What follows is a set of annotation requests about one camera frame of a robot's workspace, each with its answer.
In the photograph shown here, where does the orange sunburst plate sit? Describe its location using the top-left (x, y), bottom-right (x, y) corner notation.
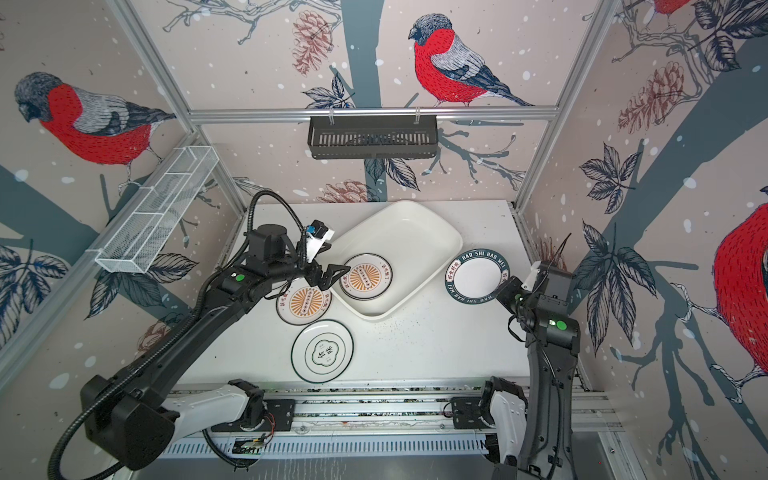
top-left (276, 279), bottom-right (332, 326)
top-left (340, 253), bottom-right (393, 301)

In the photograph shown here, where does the green rim plate front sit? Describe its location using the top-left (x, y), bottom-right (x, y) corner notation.
top-left (444, 248), bottom-right (510, 305)

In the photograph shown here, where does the white plastic bin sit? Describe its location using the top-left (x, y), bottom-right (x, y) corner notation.
top-left (319, 200), bottom-right (463, 322)

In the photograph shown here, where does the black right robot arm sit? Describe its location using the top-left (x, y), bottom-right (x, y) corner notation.
top-left (479, 262), bottom-right (581, 479)

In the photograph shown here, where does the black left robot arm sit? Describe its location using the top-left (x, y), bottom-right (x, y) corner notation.
top-left (47, 220), bottom-right (349, 479)

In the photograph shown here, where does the black rim flower plate front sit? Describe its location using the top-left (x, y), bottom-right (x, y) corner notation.
top-left (291, 320), bottom-right (354, 384)

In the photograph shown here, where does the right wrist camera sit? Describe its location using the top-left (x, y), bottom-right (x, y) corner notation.
top-left (523, 261), bottom-right (574, 301)

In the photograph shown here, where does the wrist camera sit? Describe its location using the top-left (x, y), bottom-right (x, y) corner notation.
top-left (523, 261), bottom-right (574, 301)
top-left (304, 220), bottom-right (335, 263)

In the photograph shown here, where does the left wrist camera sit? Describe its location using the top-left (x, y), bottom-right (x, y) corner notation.
top-left (304, 220), bottom-right (335, 263)

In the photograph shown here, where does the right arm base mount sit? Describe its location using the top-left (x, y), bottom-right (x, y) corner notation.
top-left (441, 396), bottom-right (495, 430)

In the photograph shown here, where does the aluminium rail base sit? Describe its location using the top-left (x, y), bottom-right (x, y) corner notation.
top-left (161, 383), bottom-right (625, 436)

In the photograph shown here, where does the black wire wall basket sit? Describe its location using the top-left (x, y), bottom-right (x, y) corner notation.
top-left (307, 115), bottom-right (439, 160)

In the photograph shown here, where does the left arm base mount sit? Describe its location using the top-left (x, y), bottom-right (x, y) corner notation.
top-left (211, 399), bottom-right (296, 433)

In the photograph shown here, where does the white mesh wall shelf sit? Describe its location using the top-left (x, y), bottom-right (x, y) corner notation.
top-left (95, 146), bottom-right (219, 273)

